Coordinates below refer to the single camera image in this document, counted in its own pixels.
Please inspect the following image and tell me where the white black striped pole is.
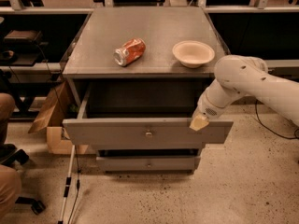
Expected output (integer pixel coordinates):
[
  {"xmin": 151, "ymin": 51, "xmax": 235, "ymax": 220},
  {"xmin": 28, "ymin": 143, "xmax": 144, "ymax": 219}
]
[{"xmin": 57, "ymin": 145, "xmax": 76, "ymax": 224}]

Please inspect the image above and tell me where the cardboard box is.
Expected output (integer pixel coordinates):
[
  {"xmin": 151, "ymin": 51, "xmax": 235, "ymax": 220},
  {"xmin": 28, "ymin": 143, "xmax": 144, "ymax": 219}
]
[{"xmin": 29, "ymin": 81, "xmax": 77, "ymax": 155}]

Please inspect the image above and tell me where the black floor cable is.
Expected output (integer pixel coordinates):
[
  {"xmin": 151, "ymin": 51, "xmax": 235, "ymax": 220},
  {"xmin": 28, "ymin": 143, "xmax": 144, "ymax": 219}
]
[{"xmin": 253, "ymin": 100, "xmax": 299, "ymax": 141}]

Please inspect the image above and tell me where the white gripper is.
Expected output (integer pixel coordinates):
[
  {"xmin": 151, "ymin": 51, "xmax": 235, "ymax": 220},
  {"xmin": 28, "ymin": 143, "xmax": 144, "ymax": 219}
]
[{"xmin": 190, "ymin": 93, "xmax": 224, "ymax": 131}]

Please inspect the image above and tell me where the grey drawer cabinet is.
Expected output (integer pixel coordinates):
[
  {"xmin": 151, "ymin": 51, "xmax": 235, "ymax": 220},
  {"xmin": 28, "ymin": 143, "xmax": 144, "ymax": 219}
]
[{"xmin": 61, "ymin": 6, "xmax": 232, "ymax": 175}]

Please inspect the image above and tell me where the grey top drawer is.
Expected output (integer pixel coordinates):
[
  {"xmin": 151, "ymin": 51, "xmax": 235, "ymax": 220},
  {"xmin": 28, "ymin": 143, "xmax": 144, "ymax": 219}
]
[{"xmin": 64, "ymin": 80, "xmax": 233, "ymax": 150}]

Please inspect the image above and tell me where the grey bottom drawer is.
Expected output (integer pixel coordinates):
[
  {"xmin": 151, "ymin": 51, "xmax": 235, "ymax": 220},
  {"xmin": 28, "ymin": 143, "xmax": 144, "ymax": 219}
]
[{"xmin": 96, "ymin": 156, "xmax": 200, "ymax": 172}]

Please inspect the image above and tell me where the black device on shelf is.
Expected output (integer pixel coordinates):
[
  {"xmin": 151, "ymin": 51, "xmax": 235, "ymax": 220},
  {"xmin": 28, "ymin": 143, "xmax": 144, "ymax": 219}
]
[{"xmin": 0, "ymin": 30, "xmax": 49, "ymax": 66}]

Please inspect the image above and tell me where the white paper bowl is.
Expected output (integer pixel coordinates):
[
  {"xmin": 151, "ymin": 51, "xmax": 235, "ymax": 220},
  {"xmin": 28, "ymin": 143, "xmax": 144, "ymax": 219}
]
[{"xmin": 172, "ymin": 40, "xmax": 215, "ymax": 68}]

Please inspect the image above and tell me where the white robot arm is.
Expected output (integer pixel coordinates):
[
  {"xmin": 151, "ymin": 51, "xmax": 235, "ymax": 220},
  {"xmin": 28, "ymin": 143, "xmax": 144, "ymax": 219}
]
[{"xmin": 190, "ymin": 55, "xmax": 299, "ymax": 131}]

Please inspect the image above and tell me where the crushed orange soda can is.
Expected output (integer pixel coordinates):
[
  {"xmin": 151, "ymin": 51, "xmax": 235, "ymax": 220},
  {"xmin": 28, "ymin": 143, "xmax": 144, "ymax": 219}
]
[{"xmin": 114, "ymin": 38, "xmax": 146, "ymax": 67}]

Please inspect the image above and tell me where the grey drawer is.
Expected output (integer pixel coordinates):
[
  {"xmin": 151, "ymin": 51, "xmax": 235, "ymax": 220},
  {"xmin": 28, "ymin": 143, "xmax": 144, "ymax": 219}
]
[
  {"xmin": 96, "ymin": 156, "xmax": 200, "ymax": 172},
  {"xmin": 64, "ymin": 80, "xmax": 233, "ymax": 150}
]

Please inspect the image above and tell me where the black office chair base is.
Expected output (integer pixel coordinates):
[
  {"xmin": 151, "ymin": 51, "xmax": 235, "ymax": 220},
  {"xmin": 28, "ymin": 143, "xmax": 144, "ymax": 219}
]
[{"xmin": 0, "ymin": 149, "xmax": 46, "ymax": 218}]

